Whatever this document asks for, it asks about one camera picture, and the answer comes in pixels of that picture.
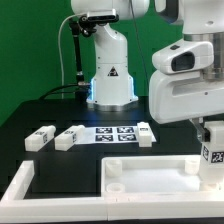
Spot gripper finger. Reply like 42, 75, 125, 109
191, 118, 210, 142

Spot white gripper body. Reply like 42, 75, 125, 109
149, 71, 224, 124

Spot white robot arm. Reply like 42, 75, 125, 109
71, 0, 224, 142

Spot white camera cable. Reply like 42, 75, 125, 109
57, 12, 88, 100

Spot black camera stand pole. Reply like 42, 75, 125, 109
69, 17, 96, 102

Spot white desk top tray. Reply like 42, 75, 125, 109
101, 155, 224, 202

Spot white U-shaped obstacle frame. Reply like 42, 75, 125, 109
0, 161, 224, 224

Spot grey camera on stand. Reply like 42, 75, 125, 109
81, 9, 119, 23

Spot black cables on table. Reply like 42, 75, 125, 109
39, 83, 91, 101

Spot white fiducial marker sheet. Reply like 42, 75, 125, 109
75, 125, 157, 146

